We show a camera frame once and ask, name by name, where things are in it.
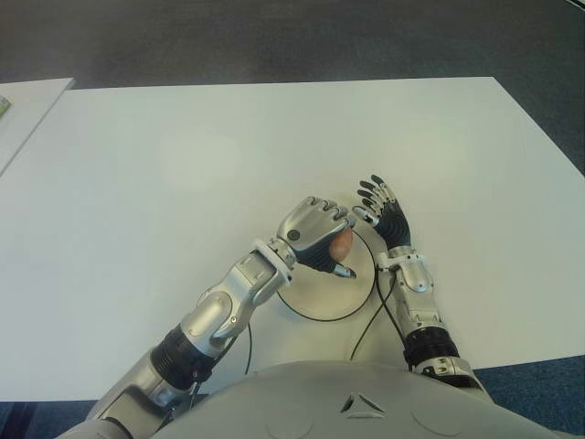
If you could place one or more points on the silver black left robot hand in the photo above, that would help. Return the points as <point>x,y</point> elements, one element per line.
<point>311,224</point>

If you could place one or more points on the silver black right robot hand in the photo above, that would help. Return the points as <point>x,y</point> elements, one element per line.
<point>395,226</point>

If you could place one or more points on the red yellow apple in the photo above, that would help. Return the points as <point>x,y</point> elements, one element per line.
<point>342,244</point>

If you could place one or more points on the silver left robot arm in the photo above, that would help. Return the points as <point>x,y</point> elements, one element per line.
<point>215,311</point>

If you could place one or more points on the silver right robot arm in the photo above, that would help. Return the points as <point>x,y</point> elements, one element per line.
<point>416,302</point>

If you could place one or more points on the white plate with black rim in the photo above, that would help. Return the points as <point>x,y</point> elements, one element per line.
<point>329,297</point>

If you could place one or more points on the grey robot torso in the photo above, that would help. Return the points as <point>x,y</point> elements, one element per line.
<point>365,407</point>

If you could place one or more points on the white side table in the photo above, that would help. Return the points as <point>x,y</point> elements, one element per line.
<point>27,114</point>

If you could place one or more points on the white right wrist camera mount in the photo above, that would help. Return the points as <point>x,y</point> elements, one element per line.
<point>388,260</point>

